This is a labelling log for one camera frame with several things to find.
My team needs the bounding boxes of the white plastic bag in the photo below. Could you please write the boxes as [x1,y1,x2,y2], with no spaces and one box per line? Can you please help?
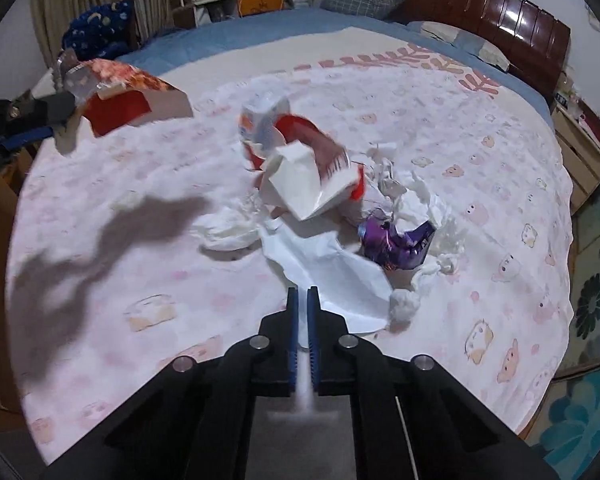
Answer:
[257,220,393,351]

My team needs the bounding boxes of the red cardboard box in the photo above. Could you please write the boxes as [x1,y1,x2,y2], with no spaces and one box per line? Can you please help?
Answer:
[55,57,193,154]

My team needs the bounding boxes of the small drink carton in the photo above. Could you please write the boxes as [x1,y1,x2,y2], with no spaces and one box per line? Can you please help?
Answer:
[237,92,291,171]

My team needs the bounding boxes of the flat red box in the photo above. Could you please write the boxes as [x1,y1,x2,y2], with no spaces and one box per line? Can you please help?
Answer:
[577,100,600,148]

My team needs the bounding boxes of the navy star print blanket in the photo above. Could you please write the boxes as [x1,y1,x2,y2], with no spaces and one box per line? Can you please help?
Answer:
[62,0,136,61]

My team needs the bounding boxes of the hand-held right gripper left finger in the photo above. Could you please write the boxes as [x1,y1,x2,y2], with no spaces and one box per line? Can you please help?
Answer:
[40,287,301,480]

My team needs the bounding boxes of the red white paper bag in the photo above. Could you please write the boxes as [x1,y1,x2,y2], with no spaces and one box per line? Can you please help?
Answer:
[250,114,366,222]

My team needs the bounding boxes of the light wooden nightstand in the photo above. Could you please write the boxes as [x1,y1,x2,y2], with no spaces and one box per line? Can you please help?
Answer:
[550,95,600,211]

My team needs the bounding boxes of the dark wooden headboard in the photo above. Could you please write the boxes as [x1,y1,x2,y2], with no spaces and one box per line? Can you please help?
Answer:
[332,0,571,106]

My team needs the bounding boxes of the blue bedsheet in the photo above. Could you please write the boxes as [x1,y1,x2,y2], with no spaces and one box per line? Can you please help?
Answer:
[115,5,553,126]

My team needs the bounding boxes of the beige grey pillow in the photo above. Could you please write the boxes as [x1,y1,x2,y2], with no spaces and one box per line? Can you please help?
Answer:
[407,20,511,72]

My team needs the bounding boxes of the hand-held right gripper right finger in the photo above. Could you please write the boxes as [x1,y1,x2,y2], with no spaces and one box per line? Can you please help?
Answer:
[306,286,561,480]

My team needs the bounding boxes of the crumpled white tissue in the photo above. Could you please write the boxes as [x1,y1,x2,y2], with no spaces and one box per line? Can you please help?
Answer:
[415,252,458,281]
[400,170,468,261]
[195,195,266,253]
[367,142,407,196]
[389,287,423,333]

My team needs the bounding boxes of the purple wrapper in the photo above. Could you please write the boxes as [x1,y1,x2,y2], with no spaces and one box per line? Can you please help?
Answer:
[357,207,437,271]

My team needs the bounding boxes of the flower print wardrobe door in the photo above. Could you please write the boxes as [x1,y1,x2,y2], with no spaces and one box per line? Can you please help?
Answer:
[530,150,600,480]

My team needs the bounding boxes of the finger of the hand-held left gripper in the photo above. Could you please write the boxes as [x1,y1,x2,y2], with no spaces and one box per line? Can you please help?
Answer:
[9,91,80,128]
[0,127,56,154]

